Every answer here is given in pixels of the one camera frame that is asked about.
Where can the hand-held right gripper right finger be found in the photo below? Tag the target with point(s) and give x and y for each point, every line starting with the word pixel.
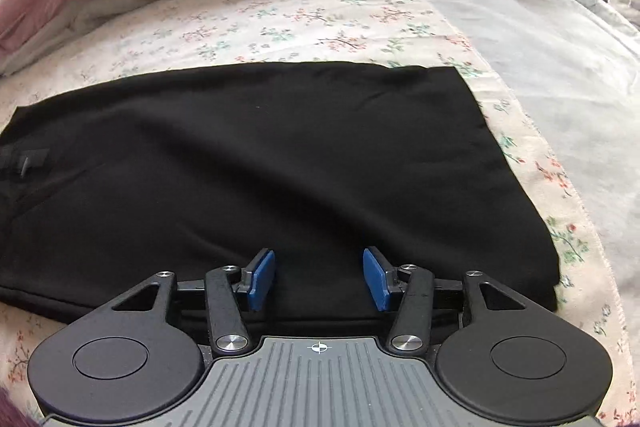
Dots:
pixel 375 279

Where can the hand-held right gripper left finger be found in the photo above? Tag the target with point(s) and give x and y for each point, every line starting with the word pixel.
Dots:
pixel 262 279

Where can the black pants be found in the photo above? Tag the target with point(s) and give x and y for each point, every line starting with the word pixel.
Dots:
pixel 250 157

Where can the floral bed sheet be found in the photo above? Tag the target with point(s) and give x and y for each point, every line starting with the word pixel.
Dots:
pixel 300 17

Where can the person's maroon clothing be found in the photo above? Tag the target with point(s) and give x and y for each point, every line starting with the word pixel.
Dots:
pixel 12 414

